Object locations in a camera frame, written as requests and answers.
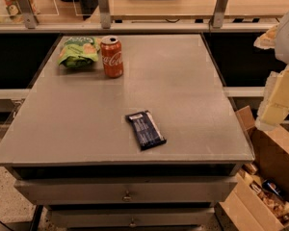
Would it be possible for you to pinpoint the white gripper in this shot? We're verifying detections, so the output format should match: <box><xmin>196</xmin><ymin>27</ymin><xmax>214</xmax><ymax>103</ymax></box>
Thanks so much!
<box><xmin>253</xmin><ymin>11</ymin><xmax>289</xmax><ymax>131</ymax></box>

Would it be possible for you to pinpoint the orange coca-cola can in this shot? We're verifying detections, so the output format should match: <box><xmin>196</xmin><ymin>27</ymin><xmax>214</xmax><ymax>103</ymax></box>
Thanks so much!
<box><xmin>100</xmin><ymin>36</ymin><xmax>123</xmax><ymax>78</ymax></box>

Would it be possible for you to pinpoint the blue pepsi can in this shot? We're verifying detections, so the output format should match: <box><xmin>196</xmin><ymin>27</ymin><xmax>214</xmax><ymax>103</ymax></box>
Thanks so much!
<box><xmin>262</xmin><ymin>180</ymin><xmax>283</xmax><ymax>197</ymax></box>

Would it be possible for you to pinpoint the dark blue rxbar wrapper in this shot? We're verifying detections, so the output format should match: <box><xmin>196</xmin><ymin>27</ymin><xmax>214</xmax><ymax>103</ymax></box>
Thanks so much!
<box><xmin>125</xmin><ymin>111</ymin><xmax>167</xmax><ymax>150</ymax></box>

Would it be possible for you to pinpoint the brown cardboard box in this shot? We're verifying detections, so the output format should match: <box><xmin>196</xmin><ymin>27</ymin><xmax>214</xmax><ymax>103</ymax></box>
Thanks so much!
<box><xmin>216</xmin><ymin>107</ymin><xmax>289</xmax><ymax>231</ymax></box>

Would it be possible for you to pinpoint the upper grey drawer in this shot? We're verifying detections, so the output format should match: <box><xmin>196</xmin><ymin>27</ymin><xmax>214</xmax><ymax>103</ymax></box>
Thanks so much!
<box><xmin>14</xmin><ymin>176</ymin><xmax>237</xmax><ymax>206</ymax></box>

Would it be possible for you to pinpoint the grey drawer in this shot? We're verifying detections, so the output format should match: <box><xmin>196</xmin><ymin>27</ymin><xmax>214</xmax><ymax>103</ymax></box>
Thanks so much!
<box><xmin>47</xmin><ymin>208</ymin><xmax>214</xmax><ymax>228</ymax></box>
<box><xmin>14</xmin><ymin>176</ymin><xmax>237</xmax><ymax>206</ymax></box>

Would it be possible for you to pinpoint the green chip bag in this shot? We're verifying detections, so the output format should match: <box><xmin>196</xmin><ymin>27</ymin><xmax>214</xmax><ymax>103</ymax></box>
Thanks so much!
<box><xmin>58</xmin><ymin>37</ymin><xmax>101</xmax><ymax>68</ymax></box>

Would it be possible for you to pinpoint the lower grey drawer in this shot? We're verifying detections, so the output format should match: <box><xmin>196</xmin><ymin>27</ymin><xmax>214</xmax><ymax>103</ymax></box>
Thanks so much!
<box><xmin>47</xmin><ymin>208</ymin><xmax>214</xmax><ymax>228</ymax></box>

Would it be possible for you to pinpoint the right metal bracket post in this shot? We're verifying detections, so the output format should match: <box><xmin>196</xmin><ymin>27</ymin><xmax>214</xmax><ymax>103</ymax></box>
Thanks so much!
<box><xmin>210</xmin><ymin>0</ymin><xmax>228</xmax><ymax>28</ymax></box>

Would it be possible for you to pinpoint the metal bracket post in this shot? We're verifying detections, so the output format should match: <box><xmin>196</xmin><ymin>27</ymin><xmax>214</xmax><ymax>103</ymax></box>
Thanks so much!
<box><xmin>16</xmin><ymin>0</ymin><xmax>38</xmax><ymax>29</ymax></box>
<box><xmin>98</xmin><ymin>0</ymin><xmax>112</xmax><ymax>29</ymax></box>
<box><xmin>210</xmin><ymin>0</ymin><xmax>228</xmax><ymax>28</ymax></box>

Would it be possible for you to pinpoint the middle metal bracket post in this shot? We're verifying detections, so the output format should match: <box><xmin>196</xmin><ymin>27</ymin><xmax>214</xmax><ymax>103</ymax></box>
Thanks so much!
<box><xmin>98</xmin><ymin>0</ymin><xmax>112</xmax><ymax>29</ymax></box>

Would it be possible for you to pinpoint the left metal bracket post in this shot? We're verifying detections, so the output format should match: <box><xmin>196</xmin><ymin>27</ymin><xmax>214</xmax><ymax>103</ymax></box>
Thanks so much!
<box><xmin>16</xmin><ymin>0</ymin><xmax>38</xmax><ymax>29</ymax></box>

